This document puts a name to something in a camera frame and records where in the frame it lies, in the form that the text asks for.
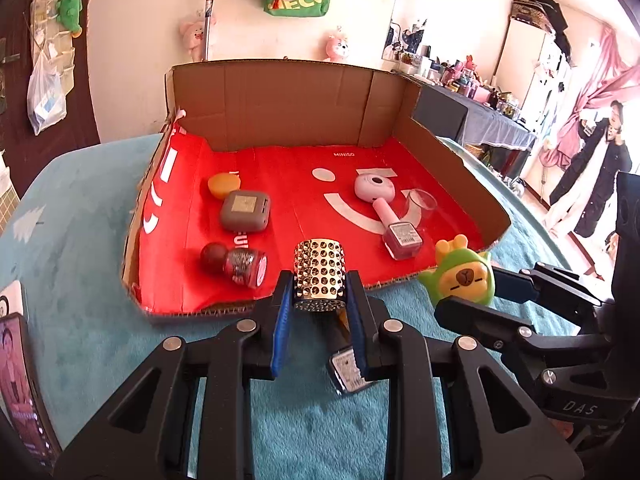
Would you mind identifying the gridded cutting mat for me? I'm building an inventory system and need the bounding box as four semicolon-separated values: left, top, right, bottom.
0;162;21;231

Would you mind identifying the grey eye shadow case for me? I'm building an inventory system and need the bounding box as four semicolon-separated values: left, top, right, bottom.
220;190;271;233

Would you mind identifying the pink pig plush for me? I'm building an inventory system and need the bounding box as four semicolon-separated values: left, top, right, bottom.
179;14;217;61

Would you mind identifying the small pink plush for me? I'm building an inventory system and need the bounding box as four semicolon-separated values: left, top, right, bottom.
325;32;351;63

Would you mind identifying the dark wall picture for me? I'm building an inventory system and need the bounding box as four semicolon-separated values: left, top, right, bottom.
382;20;426;61

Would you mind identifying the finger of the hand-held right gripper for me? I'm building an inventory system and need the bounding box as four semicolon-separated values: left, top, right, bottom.
434;296;598;361
492;261;608;308

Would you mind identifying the black square glitter compact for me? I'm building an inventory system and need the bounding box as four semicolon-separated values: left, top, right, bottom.
325;330;383;398

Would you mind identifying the smartphone with lit screen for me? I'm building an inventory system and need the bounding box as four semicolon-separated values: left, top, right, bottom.
0;312;63;471

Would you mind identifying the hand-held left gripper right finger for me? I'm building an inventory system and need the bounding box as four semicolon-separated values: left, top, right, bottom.
345;270;586;480

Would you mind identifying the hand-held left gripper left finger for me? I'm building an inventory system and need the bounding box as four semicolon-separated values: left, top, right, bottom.
52;270;296;480

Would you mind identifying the pink curtain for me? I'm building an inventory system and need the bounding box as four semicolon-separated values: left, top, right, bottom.
540;27;640;171

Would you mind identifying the red glitter nail polish bottle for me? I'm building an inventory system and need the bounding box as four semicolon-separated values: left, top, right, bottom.
200;241;268;289

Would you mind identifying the pink nail polish bottle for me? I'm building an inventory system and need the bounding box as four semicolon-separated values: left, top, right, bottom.
372;197;423;261

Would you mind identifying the green capybara toy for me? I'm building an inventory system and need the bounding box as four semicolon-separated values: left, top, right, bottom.
417;239;497;306

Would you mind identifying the desk with dark cloth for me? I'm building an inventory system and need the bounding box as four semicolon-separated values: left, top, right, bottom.
415;82;538;181

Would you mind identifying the studded silver cylinder cap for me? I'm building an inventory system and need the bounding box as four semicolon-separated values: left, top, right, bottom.
291;238;349;313

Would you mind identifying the clear glass dish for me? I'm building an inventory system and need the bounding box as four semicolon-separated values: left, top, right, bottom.
404;188;438;223

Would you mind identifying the white cabinet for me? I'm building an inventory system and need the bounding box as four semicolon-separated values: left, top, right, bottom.
492;12;573;126

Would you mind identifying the cardboard box with red lining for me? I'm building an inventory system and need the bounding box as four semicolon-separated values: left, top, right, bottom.
121;57;512;328

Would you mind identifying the clear pocket hanging organizer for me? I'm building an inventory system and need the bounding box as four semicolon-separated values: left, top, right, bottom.
30;0;76;81

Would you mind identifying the white plastic bag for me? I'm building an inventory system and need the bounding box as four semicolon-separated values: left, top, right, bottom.
26;57;68;136

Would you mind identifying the small orange round case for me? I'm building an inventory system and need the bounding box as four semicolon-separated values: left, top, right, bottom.
207;173;242;201

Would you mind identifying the white stick with red tip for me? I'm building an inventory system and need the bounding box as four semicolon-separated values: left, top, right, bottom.
202;0;216;62

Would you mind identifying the dark brown door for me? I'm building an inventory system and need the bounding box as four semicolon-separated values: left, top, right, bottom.
0;0;101;171

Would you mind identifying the pink round compact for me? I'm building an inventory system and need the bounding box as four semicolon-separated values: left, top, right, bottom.
354;171;399;204

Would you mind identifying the clutter of bottles on desk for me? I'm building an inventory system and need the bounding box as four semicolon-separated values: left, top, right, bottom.
392;45;523;121

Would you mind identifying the green plush toy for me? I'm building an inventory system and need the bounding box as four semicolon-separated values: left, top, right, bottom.
54;0;83;38

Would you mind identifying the black clothes pile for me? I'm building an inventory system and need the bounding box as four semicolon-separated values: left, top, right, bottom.
510;0;571;33

